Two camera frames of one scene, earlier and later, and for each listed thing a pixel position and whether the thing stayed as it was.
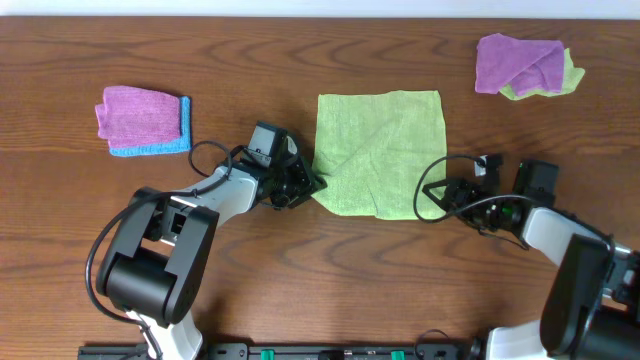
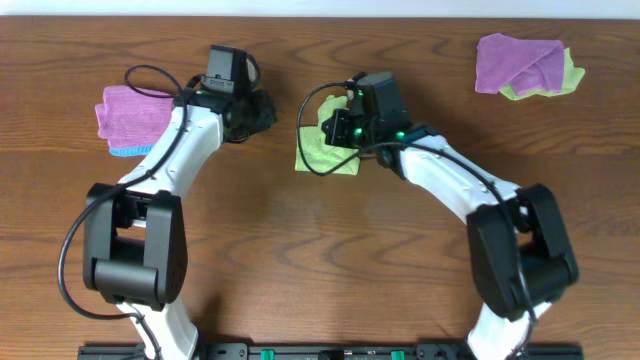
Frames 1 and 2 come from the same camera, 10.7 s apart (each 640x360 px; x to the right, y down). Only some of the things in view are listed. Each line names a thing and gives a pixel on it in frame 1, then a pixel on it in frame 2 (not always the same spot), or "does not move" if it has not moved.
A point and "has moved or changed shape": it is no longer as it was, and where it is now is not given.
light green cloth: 378,150 has moved or changed shape
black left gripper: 301,177 → 263,112
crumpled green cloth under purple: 571,77 does not move
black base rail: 291,351 does not move
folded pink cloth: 133,116 does not move
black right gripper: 469,190 → 333,136
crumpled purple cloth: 529,67 does not move
